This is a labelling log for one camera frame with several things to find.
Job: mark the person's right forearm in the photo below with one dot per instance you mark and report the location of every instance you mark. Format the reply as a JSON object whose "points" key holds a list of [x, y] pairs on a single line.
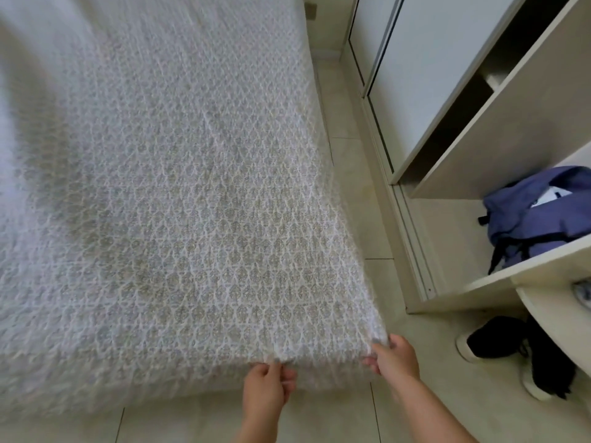
{"points": [[429, 410]]}

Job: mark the person's left fingers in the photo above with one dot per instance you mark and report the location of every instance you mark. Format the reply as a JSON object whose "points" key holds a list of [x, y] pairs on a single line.
{"points": [[285, 376]]}

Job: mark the white sliding wardrobe door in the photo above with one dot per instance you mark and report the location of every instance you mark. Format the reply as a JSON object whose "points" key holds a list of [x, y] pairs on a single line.
{"points": [[415, 64]]}

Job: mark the person's right hand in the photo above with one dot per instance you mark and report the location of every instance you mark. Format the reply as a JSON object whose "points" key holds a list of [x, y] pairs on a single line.
{"points": [[397, 362]]}

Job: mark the grey round object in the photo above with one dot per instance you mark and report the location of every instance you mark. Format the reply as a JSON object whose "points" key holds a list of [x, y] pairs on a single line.
{"points": [[583, 292]]}

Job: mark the person's right fingers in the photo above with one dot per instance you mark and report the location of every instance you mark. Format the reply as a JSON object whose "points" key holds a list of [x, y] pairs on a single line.
{"points": [[376, 355]]}

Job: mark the purple backpack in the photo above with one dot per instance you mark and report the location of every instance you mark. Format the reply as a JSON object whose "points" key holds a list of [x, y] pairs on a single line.
{"points": [[535, 216]]}

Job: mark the white patterned bedsheet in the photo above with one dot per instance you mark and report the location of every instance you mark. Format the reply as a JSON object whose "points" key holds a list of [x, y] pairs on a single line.
{"points": [[175, 202]]}

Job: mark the person's left hand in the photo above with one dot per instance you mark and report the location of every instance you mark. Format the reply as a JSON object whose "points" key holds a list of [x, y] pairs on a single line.
{"points": [[262, 392]]}

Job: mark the black white-soled shoe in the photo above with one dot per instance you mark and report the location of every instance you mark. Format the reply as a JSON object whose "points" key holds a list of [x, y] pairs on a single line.
{"points": [[549, 364], [494, 339]]}

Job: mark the person's left forearm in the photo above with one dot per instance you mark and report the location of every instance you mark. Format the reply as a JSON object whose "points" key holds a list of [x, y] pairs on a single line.
{"points": [[258, 429]]}

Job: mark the cream open wardrobe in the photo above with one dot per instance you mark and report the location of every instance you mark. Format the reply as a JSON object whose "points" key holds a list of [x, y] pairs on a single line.
{"points": [[498, 156]]}

